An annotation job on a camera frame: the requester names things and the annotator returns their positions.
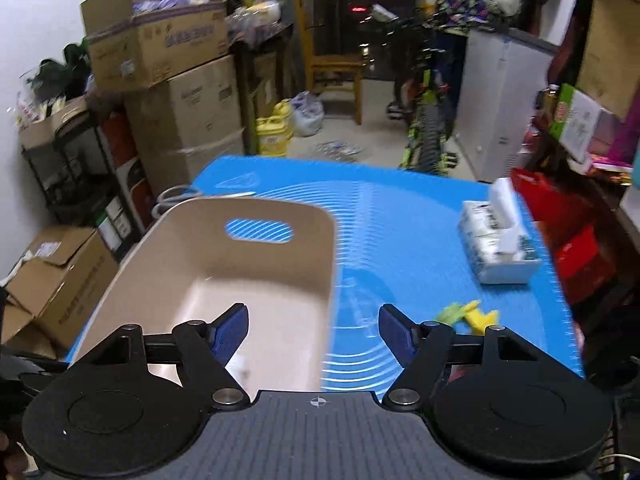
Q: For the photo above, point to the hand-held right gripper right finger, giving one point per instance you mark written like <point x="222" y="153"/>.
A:
<point x="395" y="330"/>

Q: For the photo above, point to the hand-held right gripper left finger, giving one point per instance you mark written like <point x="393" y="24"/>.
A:
<point x="232" y="332"/>

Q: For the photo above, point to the beige plastic basket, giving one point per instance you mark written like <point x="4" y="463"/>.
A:
<point x="200" y="270"/>

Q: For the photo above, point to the yellow green toy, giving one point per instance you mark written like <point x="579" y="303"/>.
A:
<point x="475" y="317"/>

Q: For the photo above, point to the blue silicone mat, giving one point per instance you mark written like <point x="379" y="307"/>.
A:
<point x="400" y="220"/>

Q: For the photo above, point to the white tissue box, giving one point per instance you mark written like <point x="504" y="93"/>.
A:
<point x="492" y="255"/>

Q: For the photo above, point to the cardboard box with white label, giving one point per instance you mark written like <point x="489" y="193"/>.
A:
<point x="60" y="280"/>

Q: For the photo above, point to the red gift bag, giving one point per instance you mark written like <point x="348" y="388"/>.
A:
<point x="532" y="192"/>

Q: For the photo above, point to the red box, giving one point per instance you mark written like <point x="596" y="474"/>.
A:
<point x="580" y="260"/>

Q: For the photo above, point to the yellow plastic jug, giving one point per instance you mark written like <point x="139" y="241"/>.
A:
<point x="284" y="109"/>
<point x="272" y="137"/>

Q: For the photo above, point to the green black bicycle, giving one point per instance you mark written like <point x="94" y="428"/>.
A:
<point x="425" y="130"/>

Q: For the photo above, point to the black metal shelf rack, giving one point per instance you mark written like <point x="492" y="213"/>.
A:
<point x="75" y="195"/>

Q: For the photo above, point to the large cardboard box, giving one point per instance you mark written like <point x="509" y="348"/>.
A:
<point x="195" y="110"/>

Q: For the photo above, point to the white plastic bag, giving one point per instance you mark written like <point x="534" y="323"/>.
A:
<point x="307" y="115"/>

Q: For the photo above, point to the dark wooden table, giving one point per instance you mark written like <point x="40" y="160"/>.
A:
<point x="245" y="90"/>

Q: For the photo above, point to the dark wooden shelf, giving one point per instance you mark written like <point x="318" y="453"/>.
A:
<point x="607" y="200"/>

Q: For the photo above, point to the white cabinet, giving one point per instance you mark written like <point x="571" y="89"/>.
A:
<point x="500" y="100"/>

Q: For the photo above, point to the wooden chair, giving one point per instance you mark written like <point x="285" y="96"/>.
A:
<point x="332" y="62"/>

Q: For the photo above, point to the green white box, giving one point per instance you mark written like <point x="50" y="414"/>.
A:
<point x="580" y="120"/>

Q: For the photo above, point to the pink box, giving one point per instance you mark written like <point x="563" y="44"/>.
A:
<point x="617" y="140"/>

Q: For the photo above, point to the open cardboard box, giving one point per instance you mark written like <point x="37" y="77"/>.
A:
<point x="150" y="45"/>

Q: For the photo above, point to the dark green bag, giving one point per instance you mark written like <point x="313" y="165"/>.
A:
<point x="65" y="70"/>

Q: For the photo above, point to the floral patterned garment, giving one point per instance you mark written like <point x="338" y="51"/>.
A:
<point x="460" y="0"/>

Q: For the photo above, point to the brown cardboard sheet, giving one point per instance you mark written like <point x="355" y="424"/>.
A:
<point x="607" y="50"/>

